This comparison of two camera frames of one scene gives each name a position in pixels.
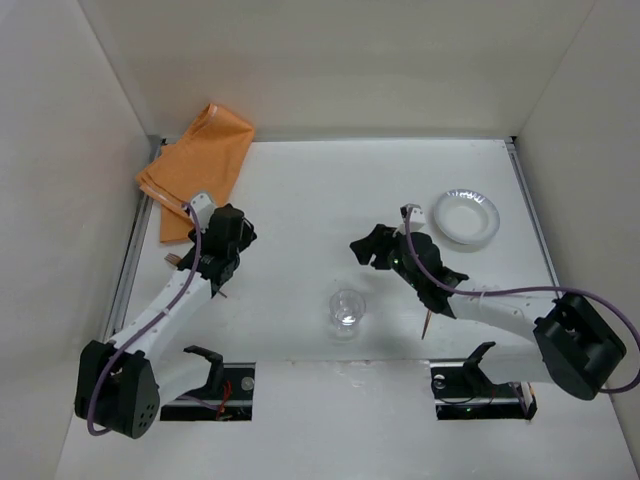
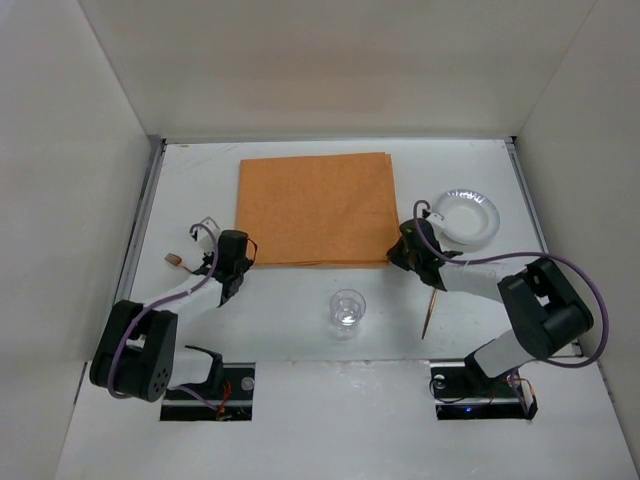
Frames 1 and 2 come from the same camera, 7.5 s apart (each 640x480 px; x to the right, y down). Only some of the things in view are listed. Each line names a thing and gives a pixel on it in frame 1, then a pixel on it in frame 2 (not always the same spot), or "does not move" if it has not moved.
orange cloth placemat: x=207 y=160 -> x=318 y=210
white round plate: x=466 y=216 does not move
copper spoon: x=429 y=313 does not move
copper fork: x=175 y=260 does not move
